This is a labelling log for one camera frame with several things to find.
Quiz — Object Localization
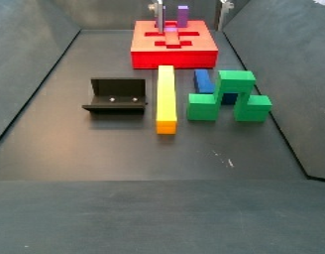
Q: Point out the blue U-shaped block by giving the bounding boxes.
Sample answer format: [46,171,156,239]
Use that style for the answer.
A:
[194,68,239,105]

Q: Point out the black angled fixture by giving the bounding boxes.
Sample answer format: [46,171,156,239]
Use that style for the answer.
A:
[82,77,147,112]

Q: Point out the yellow long bar block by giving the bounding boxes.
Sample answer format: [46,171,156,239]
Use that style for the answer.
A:
[156,65,178,134]

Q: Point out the green stepped block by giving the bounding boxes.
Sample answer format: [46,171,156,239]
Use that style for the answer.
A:
[187,69,273,122]

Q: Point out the red slotted base block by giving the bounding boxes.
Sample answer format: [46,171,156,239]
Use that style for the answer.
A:
[131,20,219,69]

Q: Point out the purple U-shaped block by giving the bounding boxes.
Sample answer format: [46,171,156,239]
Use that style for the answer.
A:
[163,5,190,31]

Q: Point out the silver side camera mount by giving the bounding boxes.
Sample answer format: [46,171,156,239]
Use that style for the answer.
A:
[148,0,164,33]

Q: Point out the silver wall bracket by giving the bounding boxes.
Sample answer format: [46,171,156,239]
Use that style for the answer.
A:
[219,0,235,30]

